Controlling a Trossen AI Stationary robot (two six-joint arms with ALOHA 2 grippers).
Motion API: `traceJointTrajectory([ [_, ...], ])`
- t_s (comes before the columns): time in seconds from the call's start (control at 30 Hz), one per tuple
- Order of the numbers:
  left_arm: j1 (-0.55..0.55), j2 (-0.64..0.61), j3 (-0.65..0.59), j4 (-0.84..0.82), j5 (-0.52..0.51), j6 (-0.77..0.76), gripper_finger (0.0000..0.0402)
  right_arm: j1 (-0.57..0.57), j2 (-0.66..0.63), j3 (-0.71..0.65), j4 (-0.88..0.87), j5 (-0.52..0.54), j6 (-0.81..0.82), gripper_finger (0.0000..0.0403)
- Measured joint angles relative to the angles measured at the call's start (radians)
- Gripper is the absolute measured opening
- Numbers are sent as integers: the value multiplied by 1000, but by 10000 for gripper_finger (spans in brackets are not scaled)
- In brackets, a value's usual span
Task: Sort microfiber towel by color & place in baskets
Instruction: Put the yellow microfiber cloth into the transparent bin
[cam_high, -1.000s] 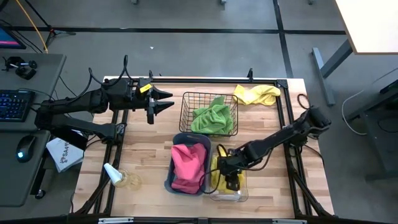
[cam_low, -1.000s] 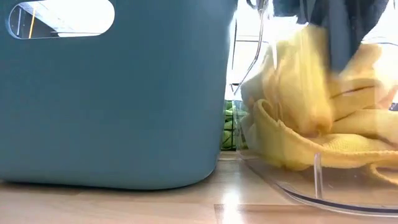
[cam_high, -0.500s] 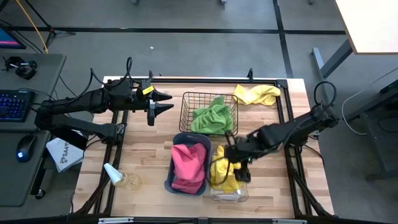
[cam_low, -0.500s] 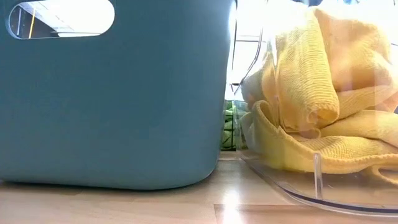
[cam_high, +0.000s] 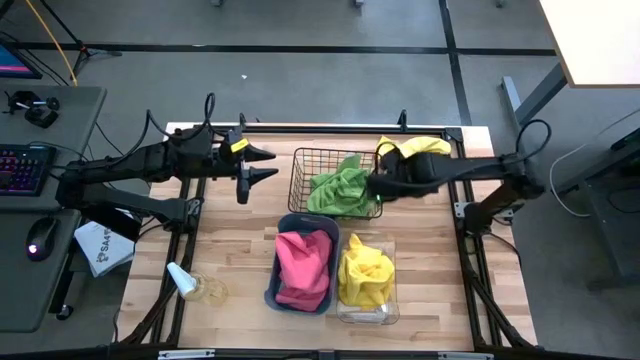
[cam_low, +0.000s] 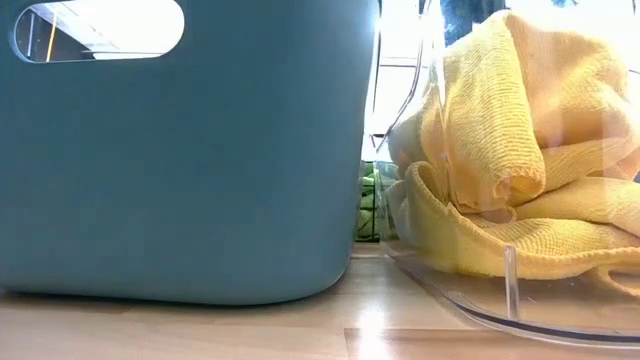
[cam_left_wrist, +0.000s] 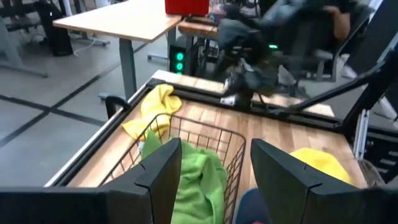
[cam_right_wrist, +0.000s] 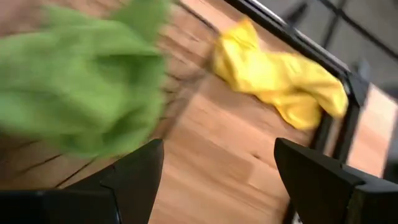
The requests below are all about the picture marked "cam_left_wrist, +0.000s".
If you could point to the grey desk leg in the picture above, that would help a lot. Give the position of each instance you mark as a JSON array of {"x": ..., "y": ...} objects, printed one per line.
[
  {"x": 127, "y": 68},
  {"x": 9, "y": 46}
]

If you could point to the clear plastic bin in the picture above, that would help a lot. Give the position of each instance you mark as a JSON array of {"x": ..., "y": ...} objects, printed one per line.
[{"x": 370, "y": 174}]

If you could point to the red box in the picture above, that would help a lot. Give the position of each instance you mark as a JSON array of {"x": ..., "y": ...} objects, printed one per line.
[{"x": 186, "y": 7}]

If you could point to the green microfiber towel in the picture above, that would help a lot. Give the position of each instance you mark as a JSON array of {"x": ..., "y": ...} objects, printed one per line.
[
  {"x": 199, "y": 186},
  {"x": 151, "y": 146}
]

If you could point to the black computer tower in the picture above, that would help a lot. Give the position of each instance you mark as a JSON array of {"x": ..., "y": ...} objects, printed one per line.
[{"x": 54, "y": 28}]

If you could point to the person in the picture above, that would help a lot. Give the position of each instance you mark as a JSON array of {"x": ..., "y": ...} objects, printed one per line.
[{"x": 340, "y": 25}]

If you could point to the light-coloured desk top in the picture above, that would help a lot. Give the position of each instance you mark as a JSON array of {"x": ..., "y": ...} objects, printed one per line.
[{"x": 124, "y": 20}]

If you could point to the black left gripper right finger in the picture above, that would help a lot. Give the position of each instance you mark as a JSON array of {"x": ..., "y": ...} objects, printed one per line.
[{"x": 280, "y": 177}]

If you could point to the black frame bracket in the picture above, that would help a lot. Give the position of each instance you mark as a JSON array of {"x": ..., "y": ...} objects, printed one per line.
[{"x": 109, "y": 107}]

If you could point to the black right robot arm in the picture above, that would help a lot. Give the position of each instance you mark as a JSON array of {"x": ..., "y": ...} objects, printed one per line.
[{"x": 280, "y": 18}]

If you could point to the teal plastic bin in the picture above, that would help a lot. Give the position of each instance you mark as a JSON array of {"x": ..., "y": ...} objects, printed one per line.
[{"x": 248, "y": 208}]

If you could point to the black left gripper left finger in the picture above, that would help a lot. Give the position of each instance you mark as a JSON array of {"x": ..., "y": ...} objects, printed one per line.
[{"x": 161, "y": 174}]

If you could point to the grey office chair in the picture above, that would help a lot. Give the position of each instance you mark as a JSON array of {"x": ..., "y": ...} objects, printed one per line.
[{"x": 325, "y": 56}]

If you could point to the wooden desk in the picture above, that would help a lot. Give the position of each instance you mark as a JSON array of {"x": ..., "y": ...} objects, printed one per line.
[{"x": 197, "y": 29}]

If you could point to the silver aluminium post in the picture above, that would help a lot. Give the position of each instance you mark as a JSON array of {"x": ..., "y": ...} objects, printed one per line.
[{"x": 362, "y": 133}]

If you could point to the computer tower green fans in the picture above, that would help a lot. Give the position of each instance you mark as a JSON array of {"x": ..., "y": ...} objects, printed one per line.
[{"x": 178, "y": 59}]

